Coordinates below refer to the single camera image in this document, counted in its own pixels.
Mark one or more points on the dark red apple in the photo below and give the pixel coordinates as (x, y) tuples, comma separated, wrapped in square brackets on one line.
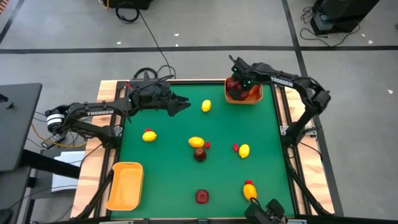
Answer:
[(230, 84)]

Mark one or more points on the dark grey desk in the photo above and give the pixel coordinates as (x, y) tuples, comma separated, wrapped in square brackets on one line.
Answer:
[(18, 124)]

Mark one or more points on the small yellow lemon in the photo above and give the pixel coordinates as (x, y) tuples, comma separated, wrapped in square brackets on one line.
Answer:
[(206, 105)]

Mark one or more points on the orange plastic basket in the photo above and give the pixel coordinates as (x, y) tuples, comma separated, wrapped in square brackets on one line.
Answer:
[(245, 102)]

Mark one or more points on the black equipment case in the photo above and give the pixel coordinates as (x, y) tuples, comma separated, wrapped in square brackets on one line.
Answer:
[(342, 12)]

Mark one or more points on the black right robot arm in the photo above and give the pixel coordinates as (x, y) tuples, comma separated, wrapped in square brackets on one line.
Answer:
[(281, 81)]

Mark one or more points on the yellow plastic basket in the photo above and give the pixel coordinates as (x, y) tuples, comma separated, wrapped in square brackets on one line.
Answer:
[(126, 186)]

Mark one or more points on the dark red pear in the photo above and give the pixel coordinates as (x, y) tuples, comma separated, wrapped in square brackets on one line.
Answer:
[(200, 155)]

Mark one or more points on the white box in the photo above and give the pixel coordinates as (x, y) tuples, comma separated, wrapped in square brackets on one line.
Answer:
[(66, 183)]

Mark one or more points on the black box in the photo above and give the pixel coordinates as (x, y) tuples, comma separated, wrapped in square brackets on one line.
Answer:
[(130, 3)]

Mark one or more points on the orange striped object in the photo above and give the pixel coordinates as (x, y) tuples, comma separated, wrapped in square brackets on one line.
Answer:
[(2, 5)]

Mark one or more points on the orange-red apple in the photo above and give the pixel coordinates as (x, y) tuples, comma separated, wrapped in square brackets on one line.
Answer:
[(254, 91)]

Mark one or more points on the black aluminium table frame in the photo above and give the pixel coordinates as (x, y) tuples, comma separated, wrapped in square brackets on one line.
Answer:
[(171, 221)]

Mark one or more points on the black power adapter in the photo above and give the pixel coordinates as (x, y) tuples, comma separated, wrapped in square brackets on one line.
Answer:
[(51, 141)]

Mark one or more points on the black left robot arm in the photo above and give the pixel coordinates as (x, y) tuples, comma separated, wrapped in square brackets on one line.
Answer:
[(93, 112)]

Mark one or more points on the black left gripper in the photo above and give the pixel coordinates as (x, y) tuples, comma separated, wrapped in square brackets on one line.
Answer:
[(152, 98)]

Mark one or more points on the green table mat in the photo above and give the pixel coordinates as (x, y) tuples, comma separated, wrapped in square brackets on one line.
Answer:
[(174, 180)]

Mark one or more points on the black crossbar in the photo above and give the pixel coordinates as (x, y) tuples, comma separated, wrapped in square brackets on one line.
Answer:
[(49, 163)]

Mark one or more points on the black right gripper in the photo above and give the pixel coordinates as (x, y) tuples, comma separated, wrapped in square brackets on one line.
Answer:
[(248, 80)]

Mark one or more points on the small red strawberry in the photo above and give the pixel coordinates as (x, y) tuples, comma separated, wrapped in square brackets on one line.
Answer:
[(148, 130), (248, 182), (207, 145), (235, 148)]

